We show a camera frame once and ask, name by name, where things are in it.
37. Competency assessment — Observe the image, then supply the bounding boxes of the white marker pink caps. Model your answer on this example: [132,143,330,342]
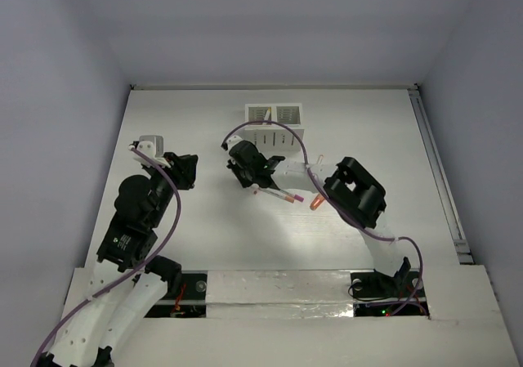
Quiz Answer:
[252,185,262,195]

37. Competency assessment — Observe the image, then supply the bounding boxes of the white marker yellow cap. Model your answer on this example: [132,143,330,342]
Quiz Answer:
[262,107,271,124]

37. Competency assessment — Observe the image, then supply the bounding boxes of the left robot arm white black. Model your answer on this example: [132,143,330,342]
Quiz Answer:
[31,149,198,366]

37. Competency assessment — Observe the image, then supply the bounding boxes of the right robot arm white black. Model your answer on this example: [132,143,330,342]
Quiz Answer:
[221,136,411,295]

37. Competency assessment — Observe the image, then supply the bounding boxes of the white marker salmon cap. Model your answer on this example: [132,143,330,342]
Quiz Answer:
[261,189,295,204]

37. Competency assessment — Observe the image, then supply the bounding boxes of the white two-compartment slotted organizer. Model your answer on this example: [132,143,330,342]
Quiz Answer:
[243,103,305,152]

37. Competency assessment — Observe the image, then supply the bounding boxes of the white marker purple cap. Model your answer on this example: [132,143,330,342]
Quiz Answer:
[279,190,305,203]

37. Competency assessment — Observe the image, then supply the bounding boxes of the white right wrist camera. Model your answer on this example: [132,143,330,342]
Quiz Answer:
[221,135,243,151]

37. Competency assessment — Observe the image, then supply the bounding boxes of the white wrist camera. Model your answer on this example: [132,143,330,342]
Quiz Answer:
[221,135,243,151]
[128,135,169,168]

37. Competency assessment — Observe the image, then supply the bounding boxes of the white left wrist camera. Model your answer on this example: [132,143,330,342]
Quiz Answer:
[128,135,169,168]

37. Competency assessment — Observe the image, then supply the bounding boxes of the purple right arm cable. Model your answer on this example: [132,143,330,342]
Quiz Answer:
[220,120,422,317]

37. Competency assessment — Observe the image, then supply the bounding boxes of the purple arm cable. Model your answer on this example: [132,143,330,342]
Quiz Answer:
[30,145,184,366]
[220,120,422,317]

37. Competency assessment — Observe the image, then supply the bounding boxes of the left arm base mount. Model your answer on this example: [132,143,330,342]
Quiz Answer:
[157,271,208,318]

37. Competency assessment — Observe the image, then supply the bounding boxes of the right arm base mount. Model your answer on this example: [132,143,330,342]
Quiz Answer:
[347,271,430,317]

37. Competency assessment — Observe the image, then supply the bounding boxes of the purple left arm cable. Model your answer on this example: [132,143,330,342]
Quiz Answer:
[30,145,184,366]

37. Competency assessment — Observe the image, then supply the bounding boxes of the aluminium rail right side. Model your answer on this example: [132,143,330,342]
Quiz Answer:
[408,86,476,265]

